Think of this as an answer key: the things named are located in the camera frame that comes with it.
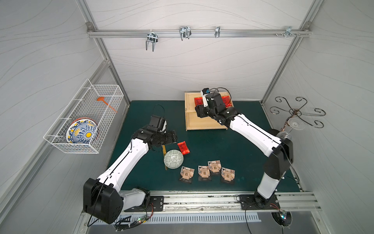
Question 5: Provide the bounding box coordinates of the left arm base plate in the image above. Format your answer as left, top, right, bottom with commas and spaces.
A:
124, 196, 165, 213

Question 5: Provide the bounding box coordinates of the metal hook right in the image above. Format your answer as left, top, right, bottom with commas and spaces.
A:
275, 26, 301, 38

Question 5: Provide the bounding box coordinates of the black metal glass rack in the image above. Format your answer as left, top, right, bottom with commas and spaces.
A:
269, 96, 326, 136

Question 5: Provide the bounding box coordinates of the metal double hook middle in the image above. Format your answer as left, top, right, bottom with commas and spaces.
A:
179, 26, 192, 41

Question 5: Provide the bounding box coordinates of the green table mat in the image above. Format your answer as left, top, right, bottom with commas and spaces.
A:
108, 100, 301, 193

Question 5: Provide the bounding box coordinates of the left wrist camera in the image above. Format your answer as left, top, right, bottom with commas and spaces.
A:
149, 115, 167, 132

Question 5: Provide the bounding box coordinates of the orange spatula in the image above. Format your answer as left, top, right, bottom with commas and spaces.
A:
97, 97, 117, 113

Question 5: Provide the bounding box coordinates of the white vented cable duct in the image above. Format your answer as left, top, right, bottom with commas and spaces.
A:
89, 213, 262, 225

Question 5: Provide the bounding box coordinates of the metal double hook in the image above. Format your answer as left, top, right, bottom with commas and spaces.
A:
146, 31, 158, 52
179, 26, 192, 41

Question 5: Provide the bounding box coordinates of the white wire basket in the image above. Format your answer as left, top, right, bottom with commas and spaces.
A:
43, 80, 124, 154

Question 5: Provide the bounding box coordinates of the small metal hook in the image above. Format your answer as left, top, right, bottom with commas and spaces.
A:
214, 26, 221, 38

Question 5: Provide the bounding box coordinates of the wooden two-tier shelf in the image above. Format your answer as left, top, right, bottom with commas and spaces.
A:
184, 90, 235, 131

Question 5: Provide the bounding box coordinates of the aluminium crossbar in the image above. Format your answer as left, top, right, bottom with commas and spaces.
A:
87, 29, 312, 39

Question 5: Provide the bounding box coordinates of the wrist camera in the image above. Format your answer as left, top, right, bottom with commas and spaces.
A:
200, 88, 210, 107
149, 115, 167, 132

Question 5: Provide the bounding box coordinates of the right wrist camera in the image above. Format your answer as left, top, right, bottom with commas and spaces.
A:
200, 88, 210, 107

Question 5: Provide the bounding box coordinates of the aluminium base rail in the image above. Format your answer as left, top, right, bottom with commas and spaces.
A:
81, 191, 321, 215

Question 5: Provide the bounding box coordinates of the clear wine glass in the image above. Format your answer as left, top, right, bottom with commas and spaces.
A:
276, 117, 305, 140

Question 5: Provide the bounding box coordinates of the green patterned round bowl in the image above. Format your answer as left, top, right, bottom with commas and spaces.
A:
164, 150, 184, 169

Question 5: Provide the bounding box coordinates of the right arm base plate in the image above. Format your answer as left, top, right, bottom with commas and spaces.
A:
236, 192, 280, 210

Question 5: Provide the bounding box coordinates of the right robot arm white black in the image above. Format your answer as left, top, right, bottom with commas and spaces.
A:
195, 88, 293, 207

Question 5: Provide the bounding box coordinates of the metal double hook left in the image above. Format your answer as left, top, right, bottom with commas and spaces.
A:
146, 31, 158, 52

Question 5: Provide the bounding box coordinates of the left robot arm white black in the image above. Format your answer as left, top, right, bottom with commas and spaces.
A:
83, 129, 177, 224

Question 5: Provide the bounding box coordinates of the red tea bag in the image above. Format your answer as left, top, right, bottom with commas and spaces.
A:
177, 141, 190, 155
194, 97, 204, 106
222, 96, 232, 108

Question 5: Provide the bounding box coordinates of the floral tea bag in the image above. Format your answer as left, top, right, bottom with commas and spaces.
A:
221, 168, 235, 184
207, 160, 222, 175
198, 166, 211, 181
179, 166, 195, 184

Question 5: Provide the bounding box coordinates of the blue yellow patterned plate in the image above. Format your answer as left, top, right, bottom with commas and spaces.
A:
66, 118, 97, 144

